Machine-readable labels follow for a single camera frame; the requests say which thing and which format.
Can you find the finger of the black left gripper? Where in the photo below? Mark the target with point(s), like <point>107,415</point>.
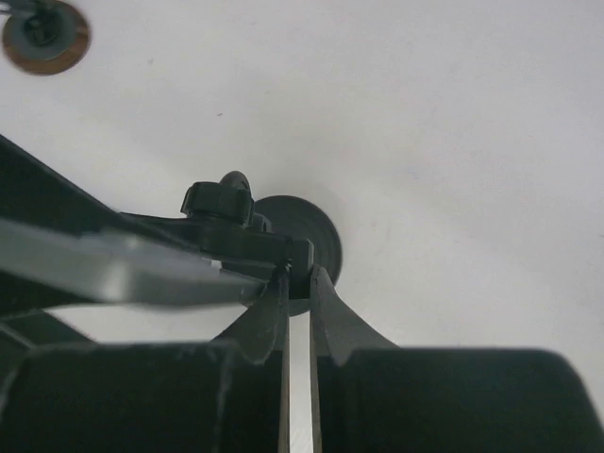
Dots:
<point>34,194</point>

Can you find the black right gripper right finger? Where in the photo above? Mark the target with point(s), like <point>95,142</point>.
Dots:
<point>336,333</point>

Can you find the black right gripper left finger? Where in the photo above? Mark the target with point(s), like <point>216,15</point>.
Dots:
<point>253,397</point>

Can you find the black phone silver edge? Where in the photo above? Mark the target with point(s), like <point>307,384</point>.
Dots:
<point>118,268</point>

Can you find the black phone stand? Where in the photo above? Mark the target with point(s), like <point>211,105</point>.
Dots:
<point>252,237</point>

